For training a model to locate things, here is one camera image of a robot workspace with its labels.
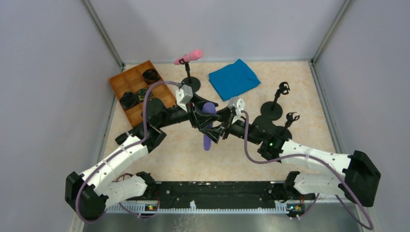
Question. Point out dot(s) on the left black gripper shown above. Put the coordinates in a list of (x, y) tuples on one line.
[(195, 116)]

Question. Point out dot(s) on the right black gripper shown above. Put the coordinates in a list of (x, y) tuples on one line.
[(228, 128)]

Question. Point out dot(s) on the black mic stand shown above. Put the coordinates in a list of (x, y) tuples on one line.
[(190, 80), (284, 130), (272, 109)]

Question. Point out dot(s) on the pink microphone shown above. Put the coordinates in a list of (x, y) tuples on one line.
[(191, 56)]

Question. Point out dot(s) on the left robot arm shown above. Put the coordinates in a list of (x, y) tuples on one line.
[(91, 192)]

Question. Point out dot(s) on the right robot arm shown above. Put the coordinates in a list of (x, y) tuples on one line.
[(353, 176)]

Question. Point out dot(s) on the blue folded cloth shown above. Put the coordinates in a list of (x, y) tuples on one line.
[(233, 80)]

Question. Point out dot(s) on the black item in tray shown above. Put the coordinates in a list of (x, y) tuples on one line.
[(151, 76)]

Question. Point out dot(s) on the yellow-green bundle in tray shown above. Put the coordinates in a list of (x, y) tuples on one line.
[(140, 94)]

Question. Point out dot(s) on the black bundle in tray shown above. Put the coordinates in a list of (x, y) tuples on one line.
[(128, 100)]

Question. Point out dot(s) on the silver microphone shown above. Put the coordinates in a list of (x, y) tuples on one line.
[(122, 138)]

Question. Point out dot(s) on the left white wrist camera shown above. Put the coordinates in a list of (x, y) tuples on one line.
[(183, 96)]

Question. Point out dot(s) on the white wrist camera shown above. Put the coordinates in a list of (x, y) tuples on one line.
[(183, 96), (236, 106)]

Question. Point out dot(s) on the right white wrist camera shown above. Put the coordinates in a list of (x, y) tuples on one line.
[(236, 106)]

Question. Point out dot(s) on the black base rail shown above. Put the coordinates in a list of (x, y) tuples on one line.
[(221, 194)]

